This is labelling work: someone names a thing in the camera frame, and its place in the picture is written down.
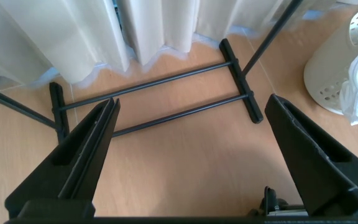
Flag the window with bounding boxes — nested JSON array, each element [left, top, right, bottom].
[[112, 0, 124, 32]]

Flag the black clothes rack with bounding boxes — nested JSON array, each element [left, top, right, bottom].
[[0, 0, 304, 144]]

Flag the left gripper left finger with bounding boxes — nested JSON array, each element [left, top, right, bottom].
[[4, 98, 121, 218]]

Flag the white laundry basket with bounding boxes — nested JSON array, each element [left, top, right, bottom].
[[303, 0, 358, 116]]

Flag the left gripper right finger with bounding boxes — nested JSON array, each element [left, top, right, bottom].
[[264, 93, 358, 217]]

